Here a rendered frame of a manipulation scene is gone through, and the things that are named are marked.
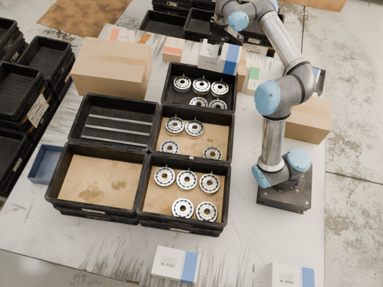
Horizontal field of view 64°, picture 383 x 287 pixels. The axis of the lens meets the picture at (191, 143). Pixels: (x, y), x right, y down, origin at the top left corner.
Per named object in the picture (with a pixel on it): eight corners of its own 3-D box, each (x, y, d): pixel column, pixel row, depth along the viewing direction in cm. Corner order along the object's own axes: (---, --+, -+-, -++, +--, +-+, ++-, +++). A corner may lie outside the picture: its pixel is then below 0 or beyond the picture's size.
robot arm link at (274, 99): (290, 184, 141) (307, 82, 105) (261, 196, 139) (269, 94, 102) (276, 168, 150) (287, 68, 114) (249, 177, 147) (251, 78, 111)
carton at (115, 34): (135, 39, 214) (134, 31, 208) (131, 51, 208) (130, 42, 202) (113, 36, 215) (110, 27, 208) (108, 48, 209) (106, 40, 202)
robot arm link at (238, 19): (259, 12, 120) (247, -5, 125) (233, 19, 118) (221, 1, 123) (255, 28, 127) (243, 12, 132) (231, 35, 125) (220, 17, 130)
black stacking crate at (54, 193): (149, 163, 156) (148, 152, 146) (137, 220, 141) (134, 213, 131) (73, 152, 156) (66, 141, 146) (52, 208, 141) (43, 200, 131)
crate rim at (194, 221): (231, 166, 147) (231, 164, 145) (226, 228, 132) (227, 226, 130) (149, 154, 147) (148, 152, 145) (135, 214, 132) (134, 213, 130)
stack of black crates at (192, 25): (228, 45, 296) (235, 16, 266) (223, 68, 281) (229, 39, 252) (188, 37, 298) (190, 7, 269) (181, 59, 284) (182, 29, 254)
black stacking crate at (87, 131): (160, 115, 170) (159, 103, 161) (149, 163, 156) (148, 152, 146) (90, 105, 171) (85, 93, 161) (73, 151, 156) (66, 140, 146)
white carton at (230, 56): (239, 59, 163) (242, 46, 155) (235, 76, 157) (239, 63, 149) (202, 52, 164) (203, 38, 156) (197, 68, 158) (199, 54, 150)
